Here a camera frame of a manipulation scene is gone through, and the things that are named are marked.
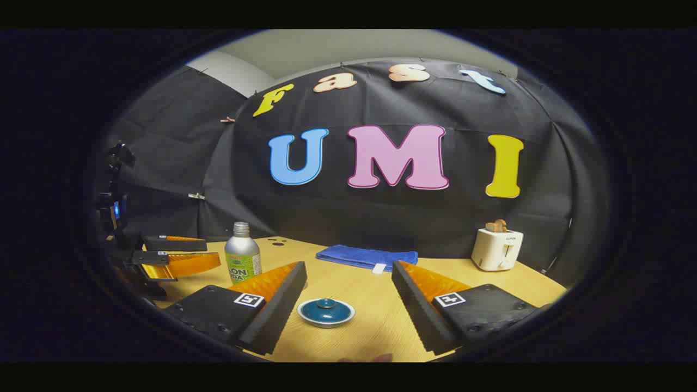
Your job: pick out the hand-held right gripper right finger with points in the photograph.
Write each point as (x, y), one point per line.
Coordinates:
(419, 310)

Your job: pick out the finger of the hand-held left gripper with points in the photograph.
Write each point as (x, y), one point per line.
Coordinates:
(174, 243)
(185, 264)

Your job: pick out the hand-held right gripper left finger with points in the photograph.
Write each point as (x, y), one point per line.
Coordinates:
(277, 313)

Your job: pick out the white-rimmed teacup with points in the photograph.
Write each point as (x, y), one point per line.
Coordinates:
(326, 325)

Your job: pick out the silver green-label water bottle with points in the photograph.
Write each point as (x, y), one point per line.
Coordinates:
(241, 256)

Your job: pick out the silver cloth clip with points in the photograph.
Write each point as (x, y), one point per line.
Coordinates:
(196, 196)

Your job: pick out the blue folded towel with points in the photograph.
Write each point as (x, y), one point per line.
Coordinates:
(365, 256)

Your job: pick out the white toaster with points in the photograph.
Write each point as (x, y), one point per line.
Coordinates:
(495, 251)

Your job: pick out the black backdrop cloth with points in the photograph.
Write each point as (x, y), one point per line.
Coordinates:
(381, 212)

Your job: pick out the toast slice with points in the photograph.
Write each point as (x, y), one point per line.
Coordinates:
(490, 227)
(501, 225)

